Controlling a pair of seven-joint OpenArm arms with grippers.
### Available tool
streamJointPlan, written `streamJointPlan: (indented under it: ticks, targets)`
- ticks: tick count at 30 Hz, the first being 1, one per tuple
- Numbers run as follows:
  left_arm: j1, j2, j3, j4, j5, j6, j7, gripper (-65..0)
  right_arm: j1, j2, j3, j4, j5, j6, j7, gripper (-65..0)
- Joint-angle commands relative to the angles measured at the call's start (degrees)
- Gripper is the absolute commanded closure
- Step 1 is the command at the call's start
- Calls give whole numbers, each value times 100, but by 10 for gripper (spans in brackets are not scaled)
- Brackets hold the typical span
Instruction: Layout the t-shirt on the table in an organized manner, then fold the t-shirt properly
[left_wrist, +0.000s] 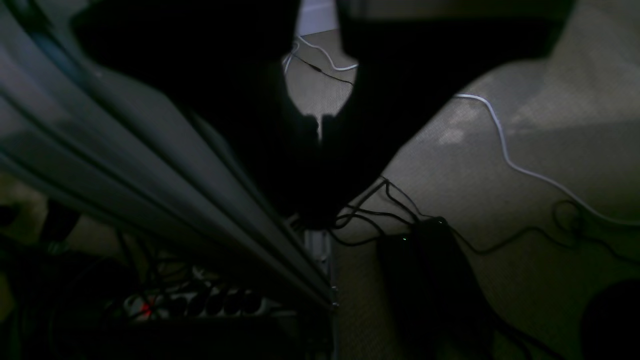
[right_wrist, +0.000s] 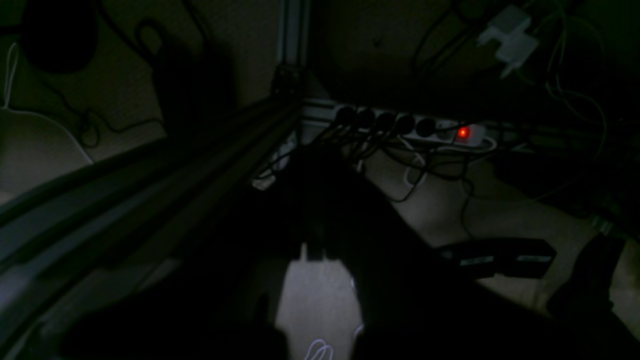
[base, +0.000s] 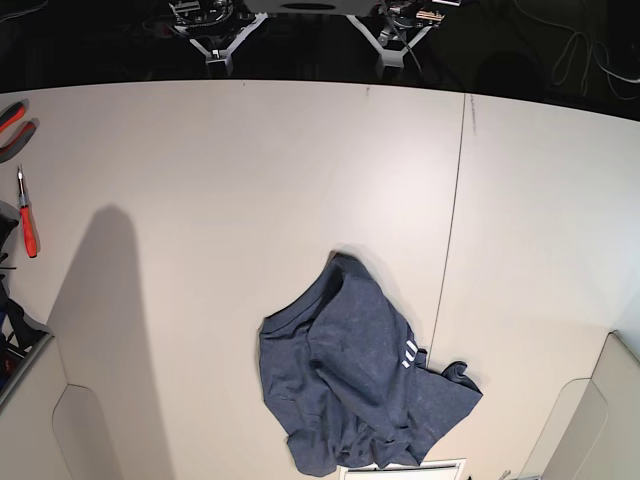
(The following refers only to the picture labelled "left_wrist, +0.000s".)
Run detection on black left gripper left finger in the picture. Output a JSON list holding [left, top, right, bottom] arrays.
[[70, 0, 321, 226]]

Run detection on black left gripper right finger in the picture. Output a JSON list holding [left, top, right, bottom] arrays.
[[320, 0, 575, 223]]

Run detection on white power strip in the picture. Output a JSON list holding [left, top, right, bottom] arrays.
[[122, 284, 290, 322]]

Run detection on black power adapter box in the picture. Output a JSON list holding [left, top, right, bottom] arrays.
[[375, 217, 494, 360]]

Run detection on white floor cable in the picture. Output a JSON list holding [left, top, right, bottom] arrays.
[[285, 35, 640, 228]]

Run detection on black floor cables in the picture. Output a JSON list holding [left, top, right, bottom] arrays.
[[292, 52, 640, 266]]

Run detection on aluminium frame rail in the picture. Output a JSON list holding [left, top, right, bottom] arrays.
[[1, 0, 334, 310]]

